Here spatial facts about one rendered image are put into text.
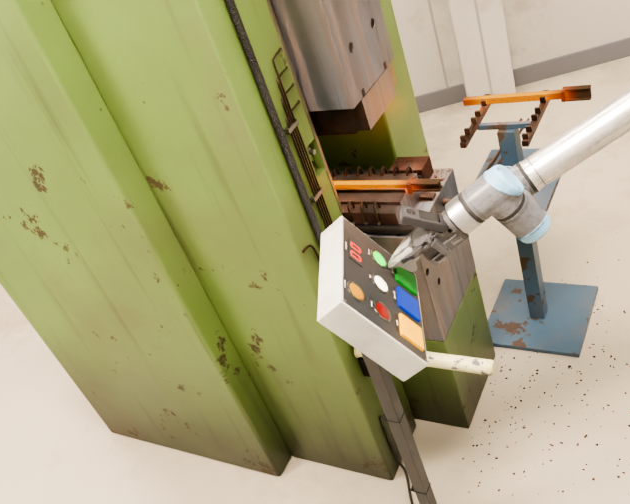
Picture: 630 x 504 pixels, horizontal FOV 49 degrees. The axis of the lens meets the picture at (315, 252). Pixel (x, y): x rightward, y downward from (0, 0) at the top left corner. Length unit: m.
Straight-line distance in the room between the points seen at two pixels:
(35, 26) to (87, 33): 0.12
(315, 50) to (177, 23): 0.38
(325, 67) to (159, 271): 0.79
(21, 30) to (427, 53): 3.28
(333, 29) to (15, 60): 0.81
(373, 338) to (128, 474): 1.83
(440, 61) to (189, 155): 3.10
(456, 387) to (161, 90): 1.45
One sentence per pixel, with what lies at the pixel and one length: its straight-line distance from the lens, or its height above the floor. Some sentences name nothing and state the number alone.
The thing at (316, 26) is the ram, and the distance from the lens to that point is 1.82.
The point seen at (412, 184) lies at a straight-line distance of 2.17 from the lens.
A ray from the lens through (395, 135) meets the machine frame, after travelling 2.44.
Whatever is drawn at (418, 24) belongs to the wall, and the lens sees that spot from 4.68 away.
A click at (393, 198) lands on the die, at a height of 0.99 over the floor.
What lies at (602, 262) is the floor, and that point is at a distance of 3.32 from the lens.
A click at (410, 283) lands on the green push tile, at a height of 1.00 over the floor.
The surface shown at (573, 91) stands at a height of 0.98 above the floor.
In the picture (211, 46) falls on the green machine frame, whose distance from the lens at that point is 1.65.
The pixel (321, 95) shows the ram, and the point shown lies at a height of 1.41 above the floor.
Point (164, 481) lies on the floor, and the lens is 3.07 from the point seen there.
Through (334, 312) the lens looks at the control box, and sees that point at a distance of 1.52.
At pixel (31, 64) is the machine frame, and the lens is 1.93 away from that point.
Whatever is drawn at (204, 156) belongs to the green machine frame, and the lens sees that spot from 1.86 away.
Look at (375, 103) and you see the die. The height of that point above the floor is 1.32.
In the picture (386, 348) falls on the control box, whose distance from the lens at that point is 1.59.
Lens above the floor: 2.13
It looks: 34 degrees down
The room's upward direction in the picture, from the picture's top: 22 degrees counter-clockwise
